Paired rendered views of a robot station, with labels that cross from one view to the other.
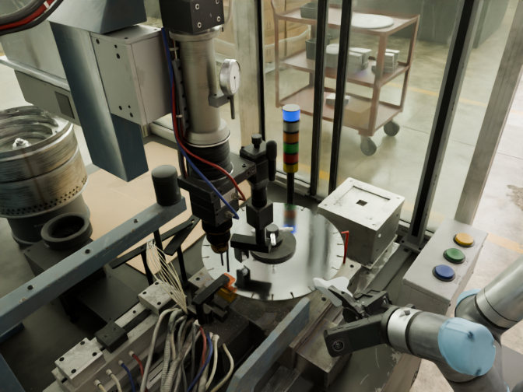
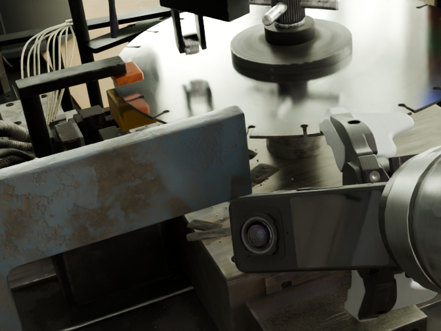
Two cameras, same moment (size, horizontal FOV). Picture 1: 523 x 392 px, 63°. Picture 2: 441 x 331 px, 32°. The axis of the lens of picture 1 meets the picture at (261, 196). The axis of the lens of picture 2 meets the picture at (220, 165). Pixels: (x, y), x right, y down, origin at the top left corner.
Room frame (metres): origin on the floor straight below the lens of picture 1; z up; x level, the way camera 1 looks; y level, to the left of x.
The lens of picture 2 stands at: (0.15, -0.30, 1.22)
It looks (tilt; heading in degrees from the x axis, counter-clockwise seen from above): 30 degrees down; 32
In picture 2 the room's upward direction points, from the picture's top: 7 degrees counter-clockwise
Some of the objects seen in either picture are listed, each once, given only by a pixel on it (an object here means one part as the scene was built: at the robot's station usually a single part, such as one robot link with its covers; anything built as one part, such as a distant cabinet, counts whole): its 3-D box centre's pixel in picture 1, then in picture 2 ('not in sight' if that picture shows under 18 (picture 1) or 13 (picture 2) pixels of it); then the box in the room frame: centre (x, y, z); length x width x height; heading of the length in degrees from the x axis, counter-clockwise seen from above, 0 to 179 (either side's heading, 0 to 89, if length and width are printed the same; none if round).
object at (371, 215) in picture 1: (359, 222); not in sight; (0.97, -0.28, 0.82); 0.18 x 0.18 x 0.15; 50
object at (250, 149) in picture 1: (258, 183); not in sight; (0.68, 0.00, 1.17); 0.06 x 0.05 x 0.20; 131
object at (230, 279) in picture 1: (215, 297); (85, 106); (0.60, 0.10, 0.95); 0.10 x 0.03 x 0.07; 140
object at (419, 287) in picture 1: (441, 275); not in sight; (0.75, -0.44, 0.82); 0.28 x 0.11 x 0.15; 140
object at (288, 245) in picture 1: (272, 240); (290, 35); (0.75, -0.02, 0.96); 0.11 x 0.11 x 0.03
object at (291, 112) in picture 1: (291, 113); not in sight; (1.04, -0.09, 1.14); 0.05 x 0.04 x 0.03; 50
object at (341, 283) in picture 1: (335, 285); (370, 127); (0.60, -0.15, 0.96); 0.09 x 0.06 x 0.03; 35
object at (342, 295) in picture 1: (345, 302); (358, 159); (0.55, -0.16, 0.97); 0.09 x 0.02 x 0.05; 35
